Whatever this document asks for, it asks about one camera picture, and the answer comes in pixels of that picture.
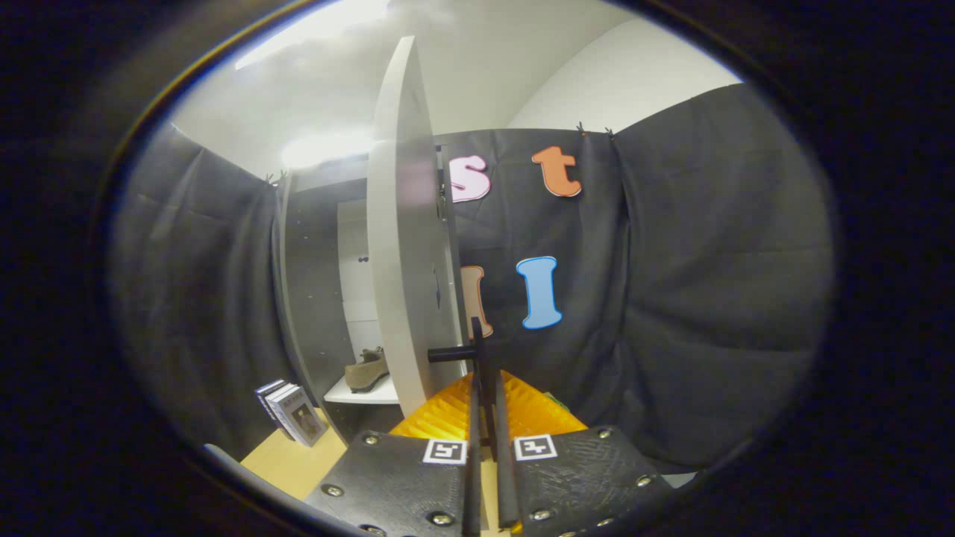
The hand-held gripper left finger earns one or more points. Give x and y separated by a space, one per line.
474 462

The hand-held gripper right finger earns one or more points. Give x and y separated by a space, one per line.
503 477

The brown fuzzy shoe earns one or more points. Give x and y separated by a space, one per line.
367 373

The white shoe cabinet door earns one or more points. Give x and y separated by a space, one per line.
403 246

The grey shoe cabinet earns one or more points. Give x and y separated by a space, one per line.
317 283

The small green object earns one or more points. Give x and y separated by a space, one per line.
556 401

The grey cover book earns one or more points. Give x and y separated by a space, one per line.
302 418

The dark cover book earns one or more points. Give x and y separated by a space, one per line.
265 395

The black backdrop cloth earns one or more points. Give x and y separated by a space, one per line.
694 298

